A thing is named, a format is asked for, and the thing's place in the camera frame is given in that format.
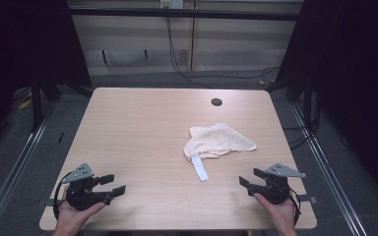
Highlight person's right hand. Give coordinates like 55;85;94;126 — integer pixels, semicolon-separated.
253;192;298;236

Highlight cream white towel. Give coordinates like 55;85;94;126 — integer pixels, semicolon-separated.
182;122;258;182

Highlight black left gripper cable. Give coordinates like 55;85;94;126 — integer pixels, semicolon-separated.
52;171;73;221

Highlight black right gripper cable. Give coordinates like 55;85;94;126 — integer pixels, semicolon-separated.
287;187;303;226

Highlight white wall socket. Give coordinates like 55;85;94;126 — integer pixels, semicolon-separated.
159;0;185;10

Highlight black metal stand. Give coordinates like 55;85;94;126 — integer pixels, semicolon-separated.
29;73;62;134

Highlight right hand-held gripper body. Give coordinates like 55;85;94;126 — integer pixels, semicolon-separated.
247;162;307;206

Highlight metal floor rail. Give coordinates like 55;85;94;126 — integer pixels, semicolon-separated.
288;100;370;236
0;106;56;236

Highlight yellow floor tape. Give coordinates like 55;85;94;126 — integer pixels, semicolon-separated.
17;97;33;111

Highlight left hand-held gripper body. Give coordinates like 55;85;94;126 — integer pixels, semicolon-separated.
61;162;114;211

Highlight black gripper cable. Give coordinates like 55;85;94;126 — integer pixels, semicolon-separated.
52;171;73;221
287;187;303;226

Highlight black floor cables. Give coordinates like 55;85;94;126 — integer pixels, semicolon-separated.
281;91;323;151

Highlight black horizontal metal bar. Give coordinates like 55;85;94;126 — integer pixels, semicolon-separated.
68;7;305;23

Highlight long black hanging cable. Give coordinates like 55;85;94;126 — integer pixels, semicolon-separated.
164;16;282;89

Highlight dark curtain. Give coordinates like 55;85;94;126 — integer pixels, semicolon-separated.
0;0;94;160
274;0;378;212

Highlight person's left hand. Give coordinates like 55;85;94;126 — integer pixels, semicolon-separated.
54;186;106;236

